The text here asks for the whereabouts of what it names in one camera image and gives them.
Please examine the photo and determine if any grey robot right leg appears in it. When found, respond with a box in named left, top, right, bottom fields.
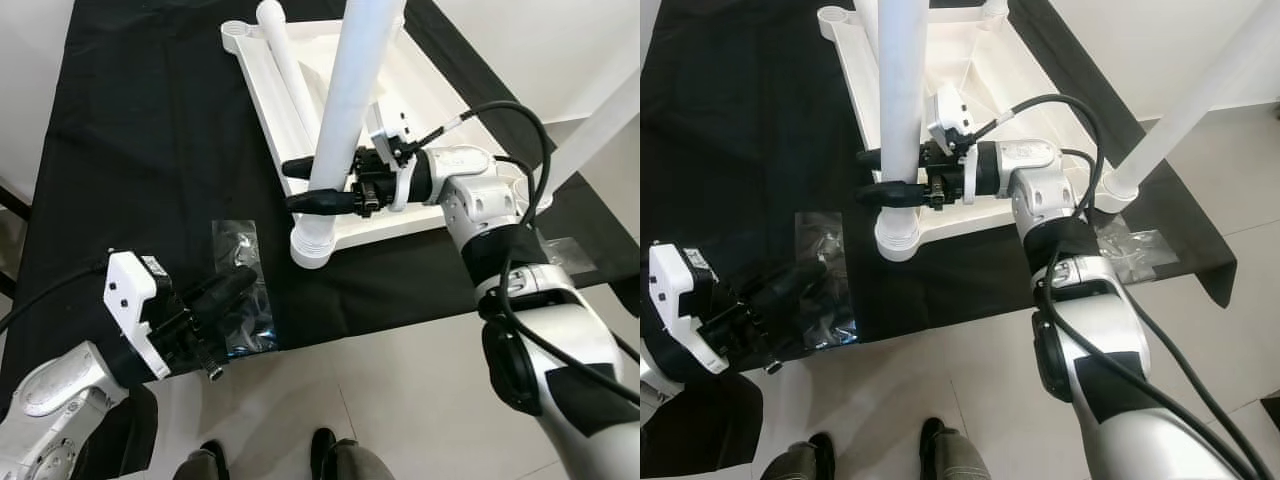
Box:
left=310, top=428, right=396, bottom=480
left=918, top=418, right=991, bottom=480

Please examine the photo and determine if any white plastic table leg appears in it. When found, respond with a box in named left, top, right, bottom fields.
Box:
left=878, top=0, right=933, bottom=243
left=298, top=0, right=406, bottom=249
left=1100, top=0, right=1280, bottom=213
left=540, top=65, right=641, bottom=206
left=855, top=0, right=886, bottom=61
left=255, top=0, right=323, bottom=136

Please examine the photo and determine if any clear crossed tape patch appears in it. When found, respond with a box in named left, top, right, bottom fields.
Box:
left=1095, top=215, right=1183, bottom=288
left=540, top=235, right=599, bottom=276

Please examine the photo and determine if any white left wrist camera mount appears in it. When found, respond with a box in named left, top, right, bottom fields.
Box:
left=103, top=250, right=173, bottom=381
left=648, top=242, right=729, bottom=376

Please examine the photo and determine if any clear tape strip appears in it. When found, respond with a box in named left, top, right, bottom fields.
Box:
left=210, top=217, right=279, bottom=358
left=795, top=210, right=859, bottom=351

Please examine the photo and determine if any white plastic table top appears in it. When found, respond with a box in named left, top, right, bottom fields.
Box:
left=817, top=0, right=1141, bottom=263
left=220, top=0, right=556, bottom=271

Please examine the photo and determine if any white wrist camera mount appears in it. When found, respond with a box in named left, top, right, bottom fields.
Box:
left=103, top=250, right=173, bottom=381
left=925, top=82, right=986, bottom=201
left=648, top=242, right=729, bottom=376
left=360, top=98, right=419, bottom=214

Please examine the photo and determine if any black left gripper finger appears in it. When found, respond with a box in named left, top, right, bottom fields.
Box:
left=190, top=265, right=259, bottom=326
left=750, top=258, right=829, bottom=321

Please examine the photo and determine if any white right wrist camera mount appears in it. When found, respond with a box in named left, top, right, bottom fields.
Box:
left=925, top=82, right=986, bottom=201
left=360, top=98, right=419, bottom=214

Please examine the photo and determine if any grey robot leg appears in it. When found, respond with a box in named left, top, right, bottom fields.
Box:
left=172, top=440, right=229, bottom=480
left=310, top=428, right=396, bottom=480
left=760, top=432, right=836, bottom=480
left=918, top=418, right=991, bottom=480

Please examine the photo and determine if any grey robot left leg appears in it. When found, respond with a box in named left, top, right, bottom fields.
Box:
left=172, top=440, right=229, bottom=480
left=760, top=432, right=836, bottom=480

